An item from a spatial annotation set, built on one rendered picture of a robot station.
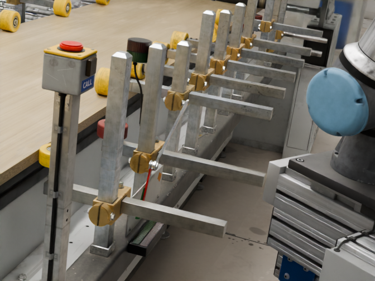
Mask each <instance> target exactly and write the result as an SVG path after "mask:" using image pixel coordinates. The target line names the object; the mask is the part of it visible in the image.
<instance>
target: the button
mask: <svg viewBox="0 0 375 281"><path fill-rule="evenodd" d="M60 47H61V49H63V50H66V51H81V50H82V49H83V45H82V43H80V42H76V41H62V42H61V43H60Z"/></svg>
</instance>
